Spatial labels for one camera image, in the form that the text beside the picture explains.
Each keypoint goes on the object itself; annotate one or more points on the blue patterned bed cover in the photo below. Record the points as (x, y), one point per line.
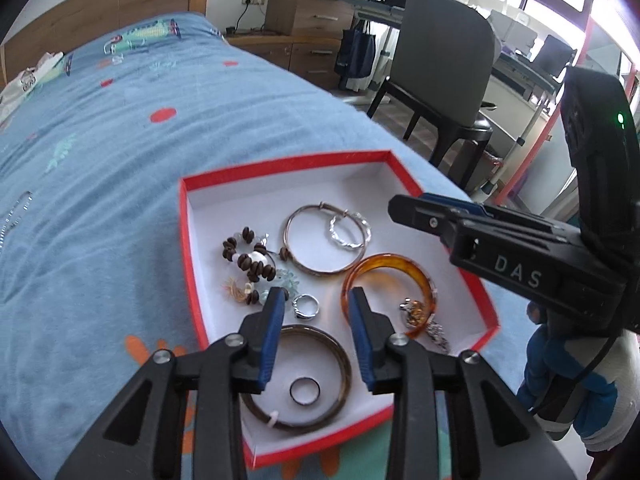
(92, 279)

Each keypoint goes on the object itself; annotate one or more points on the right hand blue white glove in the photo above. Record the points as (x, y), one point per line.
(600, 404)

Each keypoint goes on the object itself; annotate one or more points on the large thin silver hoop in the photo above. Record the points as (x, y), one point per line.
(306, 243)

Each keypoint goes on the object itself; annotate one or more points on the amber bangle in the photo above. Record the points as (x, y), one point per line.
(389, 279)

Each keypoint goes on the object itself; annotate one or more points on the wooden drawer cabinet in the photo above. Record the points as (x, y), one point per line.
(301, 36)

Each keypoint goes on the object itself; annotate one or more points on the grey desk chair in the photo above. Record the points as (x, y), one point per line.
(443, 60)

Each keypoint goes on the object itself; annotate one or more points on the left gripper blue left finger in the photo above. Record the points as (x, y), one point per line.
(269, 329)

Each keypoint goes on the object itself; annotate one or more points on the white clothing on bed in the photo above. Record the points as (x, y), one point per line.
(18, 89)

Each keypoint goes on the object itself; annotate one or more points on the twisted silver hoop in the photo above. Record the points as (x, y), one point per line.
(12, 218)
(350, 231)

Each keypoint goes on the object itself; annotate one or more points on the red jewelry box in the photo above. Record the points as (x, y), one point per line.
(259, 197)

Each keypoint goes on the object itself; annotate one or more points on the dark brown bangle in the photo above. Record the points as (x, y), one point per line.
(310, 382)

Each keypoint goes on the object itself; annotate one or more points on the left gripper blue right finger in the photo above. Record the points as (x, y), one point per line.
(368, 340)

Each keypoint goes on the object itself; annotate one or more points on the wooden headboard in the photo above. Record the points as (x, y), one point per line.
(72, 23)

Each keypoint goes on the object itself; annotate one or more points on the black bag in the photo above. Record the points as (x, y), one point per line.
(354, 61)

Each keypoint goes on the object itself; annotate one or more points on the grey desk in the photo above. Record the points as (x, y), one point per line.
(513, 69)

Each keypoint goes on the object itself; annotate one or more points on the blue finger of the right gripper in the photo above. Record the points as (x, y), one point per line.
(450, 202)

